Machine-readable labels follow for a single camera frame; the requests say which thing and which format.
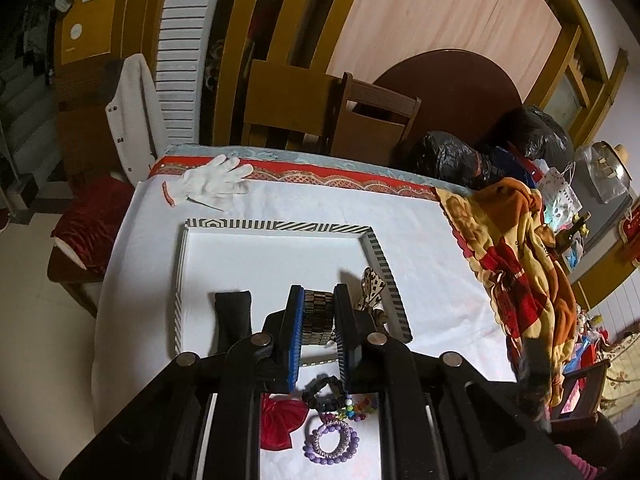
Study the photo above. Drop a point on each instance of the yellow cardboard box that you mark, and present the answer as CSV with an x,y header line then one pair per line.
x,y
90,10

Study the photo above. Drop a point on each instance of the dark brown wooden chair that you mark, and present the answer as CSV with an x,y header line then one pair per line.
x,y
80,125

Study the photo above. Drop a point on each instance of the white knit glove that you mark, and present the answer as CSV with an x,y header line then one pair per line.
x,y
215,185

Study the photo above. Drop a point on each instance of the patterned white plastic bag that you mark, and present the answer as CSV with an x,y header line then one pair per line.
x,y
562,200

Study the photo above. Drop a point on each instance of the white tablecloth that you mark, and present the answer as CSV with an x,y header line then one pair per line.
x,y
150,260

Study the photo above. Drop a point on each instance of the red fabric bow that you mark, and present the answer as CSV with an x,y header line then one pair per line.
x,y
280,420

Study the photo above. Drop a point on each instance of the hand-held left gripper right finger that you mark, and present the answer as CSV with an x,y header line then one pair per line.
x,y
342,340

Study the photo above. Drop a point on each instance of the striped-rim white tray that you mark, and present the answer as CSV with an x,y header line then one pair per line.
x,y
275,260

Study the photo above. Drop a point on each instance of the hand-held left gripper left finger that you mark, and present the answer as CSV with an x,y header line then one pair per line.
x,y
295,340

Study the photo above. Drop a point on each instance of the black fabric pouch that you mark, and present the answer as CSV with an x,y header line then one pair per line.
x,y
232,315

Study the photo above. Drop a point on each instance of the yellow wooden panel chair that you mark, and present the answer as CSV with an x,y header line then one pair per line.
x,y
285,95

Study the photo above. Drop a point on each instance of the red patterned cloth blue border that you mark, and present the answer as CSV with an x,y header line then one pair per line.
x,y
325,175

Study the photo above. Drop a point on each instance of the black plastic bag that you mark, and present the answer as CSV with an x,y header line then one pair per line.
x,y
540,130
445,157

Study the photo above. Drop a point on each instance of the red velvet cushion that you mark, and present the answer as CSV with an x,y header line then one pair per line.
x,y
92,220

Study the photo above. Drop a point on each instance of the wooden slat-back chair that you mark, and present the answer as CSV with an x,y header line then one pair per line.
x,y
365,135

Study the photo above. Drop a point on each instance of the white buttoned cardigan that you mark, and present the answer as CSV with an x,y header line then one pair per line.
x,y
132,120

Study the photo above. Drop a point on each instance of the metal link watch band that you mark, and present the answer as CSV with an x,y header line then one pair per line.
x,y
317,315

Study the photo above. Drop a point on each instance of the white slatted panel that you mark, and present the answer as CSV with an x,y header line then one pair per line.
x,y
180,60

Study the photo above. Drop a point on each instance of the clear plastic bag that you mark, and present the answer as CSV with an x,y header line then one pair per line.
x,y
605,170

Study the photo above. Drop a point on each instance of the orange floral blanket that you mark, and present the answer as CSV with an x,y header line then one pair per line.
x,y
515,240

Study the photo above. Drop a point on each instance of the leopard print bow hair clip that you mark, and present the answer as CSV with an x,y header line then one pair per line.
x,y
370,290

